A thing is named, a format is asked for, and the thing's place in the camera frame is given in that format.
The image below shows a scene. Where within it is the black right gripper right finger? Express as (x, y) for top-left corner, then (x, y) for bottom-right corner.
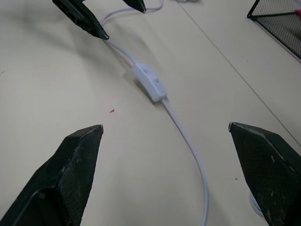
(228, 121), (301, 226)

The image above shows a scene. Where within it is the white lamp cord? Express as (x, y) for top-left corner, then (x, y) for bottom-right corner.
(101, 0), (210, 226)

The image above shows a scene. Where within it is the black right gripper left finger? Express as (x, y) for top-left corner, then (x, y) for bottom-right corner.
(0, 124), (104, 226)

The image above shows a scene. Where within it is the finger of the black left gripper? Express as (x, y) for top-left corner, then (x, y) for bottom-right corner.
(121, 0), (147, 14)
(52, 0), (110, 40)

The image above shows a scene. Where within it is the white round ring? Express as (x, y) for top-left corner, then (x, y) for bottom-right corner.
(248, 192), (263, 216)

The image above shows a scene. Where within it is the white inline cord switch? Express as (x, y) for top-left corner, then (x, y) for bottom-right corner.
(131, 62), (169, 103)

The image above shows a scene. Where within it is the black wire mesh organizer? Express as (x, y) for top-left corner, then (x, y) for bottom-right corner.
(246, 0), (301, 63)

